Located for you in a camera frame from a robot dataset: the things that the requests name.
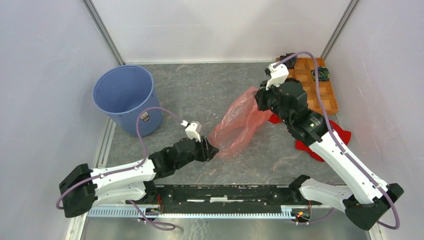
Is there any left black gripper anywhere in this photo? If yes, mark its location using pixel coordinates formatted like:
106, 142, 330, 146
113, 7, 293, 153
175, 134, 219, 170

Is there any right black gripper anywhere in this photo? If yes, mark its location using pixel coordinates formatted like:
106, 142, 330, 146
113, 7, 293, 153
253, 78, 293, 126

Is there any red translucent trash bag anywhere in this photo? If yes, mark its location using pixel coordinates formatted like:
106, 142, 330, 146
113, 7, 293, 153
208, 87, 272, 159

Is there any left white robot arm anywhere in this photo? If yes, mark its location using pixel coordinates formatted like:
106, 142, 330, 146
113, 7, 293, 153
58, 135, 219, 218

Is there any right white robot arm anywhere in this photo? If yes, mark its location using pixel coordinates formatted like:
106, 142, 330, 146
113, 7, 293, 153
254, 81, 404, 231

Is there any blue plastic trash bin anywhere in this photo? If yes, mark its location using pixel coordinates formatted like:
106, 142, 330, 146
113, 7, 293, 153
92, 65, 163, 137

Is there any orange compartment tray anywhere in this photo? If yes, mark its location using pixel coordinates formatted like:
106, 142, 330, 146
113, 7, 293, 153
288, 57, 339, 115

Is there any black bag roll top left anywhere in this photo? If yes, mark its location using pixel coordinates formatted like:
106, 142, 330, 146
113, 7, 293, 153
279, 52, 298, 70

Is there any dark green bag roll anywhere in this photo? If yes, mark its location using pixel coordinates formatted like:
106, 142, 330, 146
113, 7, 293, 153
311, 66, 330, 82

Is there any red cloth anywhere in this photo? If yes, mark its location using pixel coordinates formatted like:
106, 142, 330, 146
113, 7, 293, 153
268, 114, 352, 162

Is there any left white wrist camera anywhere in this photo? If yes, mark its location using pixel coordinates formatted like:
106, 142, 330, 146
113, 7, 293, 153
180, 120, 202, 143

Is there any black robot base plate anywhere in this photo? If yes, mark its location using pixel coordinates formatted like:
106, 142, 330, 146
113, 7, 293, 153
135, 184, 318, 214

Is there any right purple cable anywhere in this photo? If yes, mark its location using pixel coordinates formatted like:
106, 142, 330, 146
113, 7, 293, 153
273, 50, 401, 230

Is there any purple cable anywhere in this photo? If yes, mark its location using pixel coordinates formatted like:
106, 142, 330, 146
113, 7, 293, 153
55, 106, 183, 211
273, 50, 401, 230

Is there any slotted cable duct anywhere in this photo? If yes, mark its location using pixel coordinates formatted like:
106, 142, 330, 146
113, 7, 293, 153
87, 205, 295, 220

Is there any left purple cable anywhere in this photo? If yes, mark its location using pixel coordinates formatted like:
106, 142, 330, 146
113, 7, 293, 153
55, 106, 183, 211

